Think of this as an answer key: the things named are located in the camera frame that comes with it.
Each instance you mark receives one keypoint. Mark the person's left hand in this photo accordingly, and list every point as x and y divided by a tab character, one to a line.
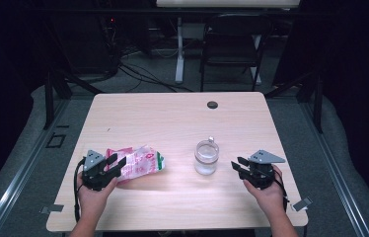
92	199

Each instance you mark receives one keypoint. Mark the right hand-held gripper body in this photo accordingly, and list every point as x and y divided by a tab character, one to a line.
261	171

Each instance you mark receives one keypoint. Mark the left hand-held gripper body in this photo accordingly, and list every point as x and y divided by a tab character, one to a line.
93	161

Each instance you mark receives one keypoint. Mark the clear glass jar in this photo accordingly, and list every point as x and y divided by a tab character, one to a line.
205	169

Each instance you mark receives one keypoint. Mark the pink white plastic bag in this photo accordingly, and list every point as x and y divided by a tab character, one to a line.
141	163

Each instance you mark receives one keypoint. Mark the dark equipment cabinet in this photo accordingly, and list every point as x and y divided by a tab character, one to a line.
84	42

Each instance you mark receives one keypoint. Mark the aluminium floor rail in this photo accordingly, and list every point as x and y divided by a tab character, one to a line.
337	177
18	184

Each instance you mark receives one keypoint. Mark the black metal stand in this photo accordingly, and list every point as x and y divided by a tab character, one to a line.
318	105
49	98

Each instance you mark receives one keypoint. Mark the grey tape piece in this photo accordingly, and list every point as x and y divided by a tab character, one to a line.
52	208
301	204

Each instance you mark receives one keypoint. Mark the grey box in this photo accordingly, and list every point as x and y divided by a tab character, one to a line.
193	31

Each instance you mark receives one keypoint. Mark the black folding chair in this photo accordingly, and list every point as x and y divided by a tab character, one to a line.
232	36

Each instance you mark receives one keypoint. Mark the person's right hand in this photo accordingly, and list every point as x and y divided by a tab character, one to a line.
271	197

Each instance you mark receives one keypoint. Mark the black tape strip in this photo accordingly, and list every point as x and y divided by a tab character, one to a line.
62	126

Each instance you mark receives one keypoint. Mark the white desk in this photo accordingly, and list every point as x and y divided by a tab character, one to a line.
225	3

